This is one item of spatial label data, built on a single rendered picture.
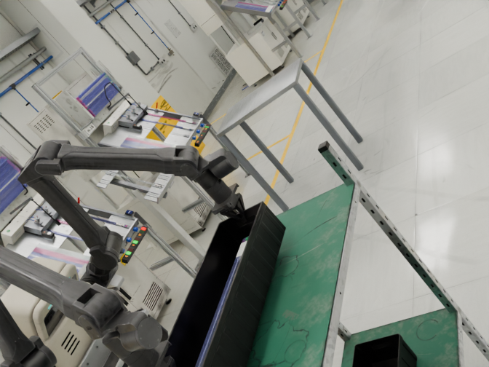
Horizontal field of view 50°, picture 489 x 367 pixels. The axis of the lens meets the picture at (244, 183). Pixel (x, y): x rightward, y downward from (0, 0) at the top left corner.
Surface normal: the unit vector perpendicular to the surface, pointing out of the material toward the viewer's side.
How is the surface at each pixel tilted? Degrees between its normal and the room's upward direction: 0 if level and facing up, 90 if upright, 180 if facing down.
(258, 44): 90
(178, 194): 90
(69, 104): 90
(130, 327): 79
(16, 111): 90
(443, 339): 0
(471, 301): 0
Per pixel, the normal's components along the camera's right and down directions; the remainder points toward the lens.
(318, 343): -0.63, -0.70
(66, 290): 0.06, -0.82
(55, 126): -0.26, 0.59
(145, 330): 0.70, -0.31
